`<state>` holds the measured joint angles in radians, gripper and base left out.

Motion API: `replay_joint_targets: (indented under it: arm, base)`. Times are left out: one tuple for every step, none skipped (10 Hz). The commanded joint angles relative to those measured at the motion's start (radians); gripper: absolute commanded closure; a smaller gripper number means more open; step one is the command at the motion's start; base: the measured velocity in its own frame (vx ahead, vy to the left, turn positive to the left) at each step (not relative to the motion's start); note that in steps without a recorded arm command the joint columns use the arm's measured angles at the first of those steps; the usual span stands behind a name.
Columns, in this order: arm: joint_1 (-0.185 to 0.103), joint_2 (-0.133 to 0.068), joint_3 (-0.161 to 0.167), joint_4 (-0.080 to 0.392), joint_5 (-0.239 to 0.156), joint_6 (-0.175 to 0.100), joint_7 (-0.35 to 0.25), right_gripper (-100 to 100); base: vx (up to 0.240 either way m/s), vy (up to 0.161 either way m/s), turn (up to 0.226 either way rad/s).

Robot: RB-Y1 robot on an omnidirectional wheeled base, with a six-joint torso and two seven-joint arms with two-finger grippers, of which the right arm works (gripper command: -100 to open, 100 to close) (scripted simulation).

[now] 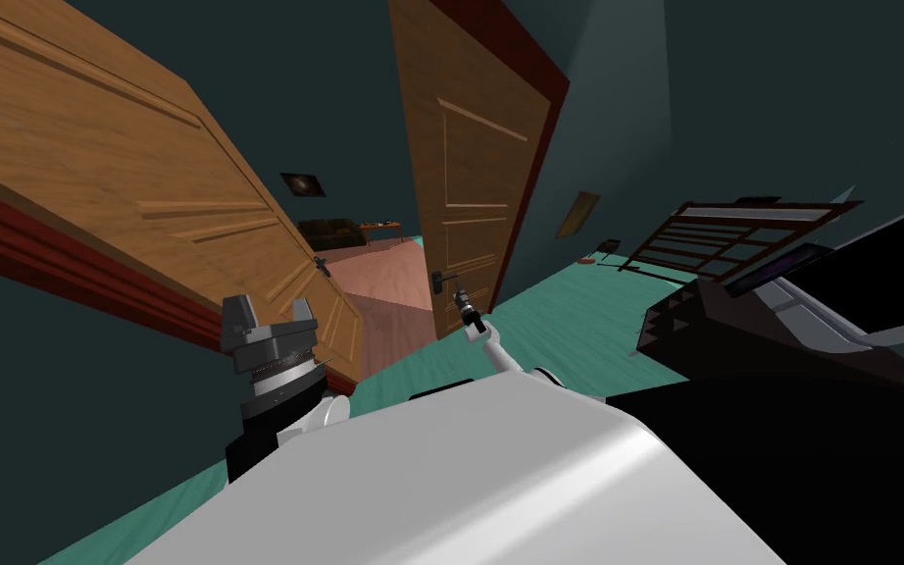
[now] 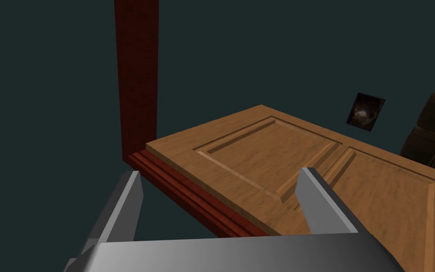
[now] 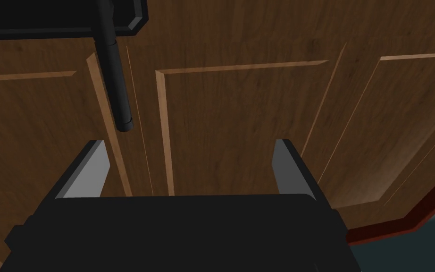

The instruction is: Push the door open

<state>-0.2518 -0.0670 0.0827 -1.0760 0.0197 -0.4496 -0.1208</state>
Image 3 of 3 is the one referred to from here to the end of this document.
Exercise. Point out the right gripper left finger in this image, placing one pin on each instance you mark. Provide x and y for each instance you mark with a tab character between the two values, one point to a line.
87	175

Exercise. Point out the brown wooden cupboard door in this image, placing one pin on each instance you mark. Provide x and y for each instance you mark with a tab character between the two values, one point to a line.
232	132
395	128
32	136

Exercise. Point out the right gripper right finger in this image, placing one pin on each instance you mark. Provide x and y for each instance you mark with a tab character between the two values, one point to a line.
291	175

